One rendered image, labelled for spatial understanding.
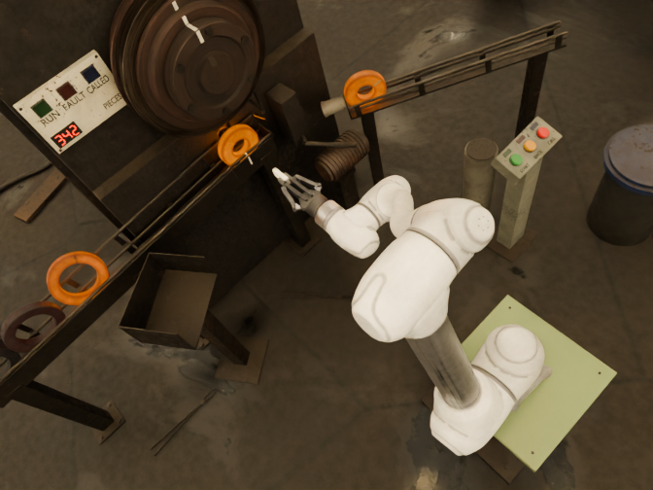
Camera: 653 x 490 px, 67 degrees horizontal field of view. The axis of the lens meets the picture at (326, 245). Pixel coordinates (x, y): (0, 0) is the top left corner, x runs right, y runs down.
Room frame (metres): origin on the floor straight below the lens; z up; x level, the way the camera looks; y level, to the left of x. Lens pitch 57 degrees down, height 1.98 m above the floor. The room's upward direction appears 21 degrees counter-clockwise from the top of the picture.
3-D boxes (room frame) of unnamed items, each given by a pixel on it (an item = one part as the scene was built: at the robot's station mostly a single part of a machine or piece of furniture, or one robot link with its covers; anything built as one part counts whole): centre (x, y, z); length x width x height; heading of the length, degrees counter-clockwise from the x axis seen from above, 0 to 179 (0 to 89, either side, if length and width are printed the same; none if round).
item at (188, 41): (1.26, 0.12, 1.11); 0.28 x 0.06 x 0.28; 116
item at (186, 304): (0.89, 0.53, 0.36); 0.26 x 0.20 x 0.72; 151
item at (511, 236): (0.99, -0.77, 0.31); 0.24 x 0.16 x 0.62; 116
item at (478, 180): (1.11, -0.66, 0.26); 0.12 x 0.12 x 0.52
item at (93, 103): (1.30, 0.52, 1.15); 0.26 x 0.02 x 0.18; 116
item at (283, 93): (1.47, -0.04, 0.68); 0.11 x 0.08 x 0.24; 26
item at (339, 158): (1.37, -0.19, 0.27); 0.22 x 0.13 x 0.53; 116
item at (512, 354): (0.37, -0.37, 0.54); 0.18 x 0.16 x 0.22; 119
